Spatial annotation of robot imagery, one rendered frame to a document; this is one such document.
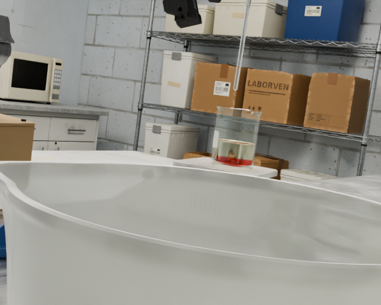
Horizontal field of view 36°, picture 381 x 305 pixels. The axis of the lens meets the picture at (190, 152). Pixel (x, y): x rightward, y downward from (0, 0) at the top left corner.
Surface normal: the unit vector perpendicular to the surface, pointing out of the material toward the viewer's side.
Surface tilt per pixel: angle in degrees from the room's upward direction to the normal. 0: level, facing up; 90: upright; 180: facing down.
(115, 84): 90
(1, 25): 83
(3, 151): 90
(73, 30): 90
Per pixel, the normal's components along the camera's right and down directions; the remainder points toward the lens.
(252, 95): -0.64, 0.00
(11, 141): 0.80, 0.16
